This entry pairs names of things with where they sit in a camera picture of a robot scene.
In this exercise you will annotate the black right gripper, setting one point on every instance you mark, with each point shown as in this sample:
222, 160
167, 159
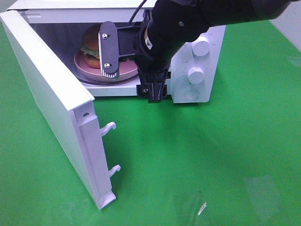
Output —
154, 49

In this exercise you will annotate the pink plate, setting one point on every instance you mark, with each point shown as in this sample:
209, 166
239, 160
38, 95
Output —
127, 70

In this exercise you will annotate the white microwave knob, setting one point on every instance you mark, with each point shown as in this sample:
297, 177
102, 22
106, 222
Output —
196, 75
201, 46

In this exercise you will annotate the burger with lettuce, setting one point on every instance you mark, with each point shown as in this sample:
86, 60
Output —
90, 46

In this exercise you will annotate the white microwave door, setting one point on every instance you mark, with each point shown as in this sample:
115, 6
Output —
66, 105

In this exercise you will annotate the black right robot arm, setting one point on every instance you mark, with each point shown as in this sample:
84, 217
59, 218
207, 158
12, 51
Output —
171, 23

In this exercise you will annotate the white microwave oven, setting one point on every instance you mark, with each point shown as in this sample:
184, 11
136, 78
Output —
46, 36

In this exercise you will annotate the glass microwave turntable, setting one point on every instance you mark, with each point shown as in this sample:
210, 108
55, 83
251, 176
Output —
98, 79

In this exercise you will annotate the clear tape patch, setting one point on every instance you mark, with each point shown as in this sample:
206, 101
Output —
264, 196
189, 204

